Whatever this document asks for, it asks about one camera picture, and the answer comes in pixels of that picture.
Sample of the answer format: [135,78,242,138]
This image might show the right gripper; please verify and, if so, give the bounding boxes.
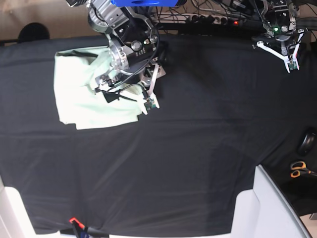
[95,58,166,103]

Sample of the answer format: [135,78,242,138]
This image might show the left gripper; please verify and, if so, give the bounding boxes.
[266,32,301,56]

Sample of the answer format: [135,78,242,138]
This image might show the pale green T-shirt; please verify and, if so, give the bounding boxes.
[53,46,142,130]

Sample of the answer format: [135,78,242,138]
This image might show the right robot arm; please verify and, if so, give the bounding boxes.
[67,0,167,108]

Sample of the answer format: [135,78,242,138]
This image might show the white power strip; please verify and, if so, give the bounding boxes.
[185,14,228,25]

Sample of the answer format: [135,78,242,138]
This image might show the black table cloth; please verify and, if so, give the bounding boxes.
[0,36,317,237]

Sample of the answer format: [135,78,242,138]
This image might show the blue box top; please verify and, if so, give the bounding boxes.
[111,0,187,7]

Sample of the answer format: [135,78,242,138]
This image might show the black round object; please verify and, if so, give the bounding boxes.
[298,133,317,156]

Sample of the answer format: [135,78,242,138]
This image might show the red black clamp bottom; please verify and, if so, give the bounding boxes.
[69,217,109,238]

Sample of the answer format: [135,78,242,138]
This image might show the white furniture left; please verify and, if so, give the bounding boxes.
[0,180,36,238]

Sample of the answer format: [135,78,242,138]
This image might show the grey white furniture right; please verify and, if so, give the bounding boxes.
[230,165,311,238]

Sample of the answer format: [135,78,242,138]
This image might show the orange handled scissors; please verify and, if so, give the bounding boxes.
[290,161,317,178]

